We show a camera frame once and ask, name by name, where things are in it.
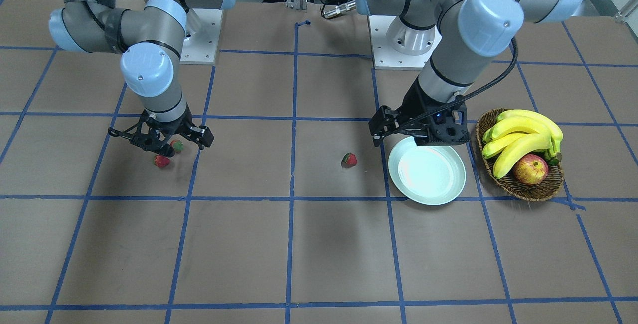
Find greenish red strawberry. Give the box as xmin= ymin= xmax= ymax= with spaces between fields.
xmin=169 ymin=140 xmax=184 ymax=153

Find pale green plate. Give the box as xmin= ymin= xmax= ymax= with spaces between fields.
xmin=388 ymin=137 xmax=466 ymax=206

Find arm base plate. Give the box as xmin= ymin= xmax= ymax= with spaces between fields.
xmin=181 ymin=8 xmax=224 ymax=65
xmin=368 ymin=16 xmax=442 ymax=70

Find yellow banana bunch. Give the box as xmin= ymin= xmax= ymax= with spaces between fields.
xmin=481 ymin=110 xmax=563 ymax=179

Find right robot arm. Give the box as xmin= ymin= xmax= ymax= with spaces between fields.
xmin=48 ymin=0 xmax=236 ymax=158

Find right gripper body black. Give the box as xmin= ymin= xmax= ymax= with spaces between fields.
xmin=135 ymin=105 xmax=194 ymax=140

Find red apple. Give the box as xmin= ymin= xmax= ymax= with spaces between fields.
xmin=512 ymin=154 xmax=549 ymax=185

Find wicker fruit basket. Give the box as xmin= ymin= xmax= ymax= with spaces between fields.
xmin=476 ymin=108 xmax=564 ymax=202

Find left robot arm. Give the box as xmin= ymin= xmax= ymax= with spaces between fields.
xmin=355 ymin=0 xmax=583 ymax=146

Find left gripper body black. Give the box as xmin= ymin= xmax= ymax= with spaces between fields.
xmin=398 ymin=79 xmax=467 ymax=133

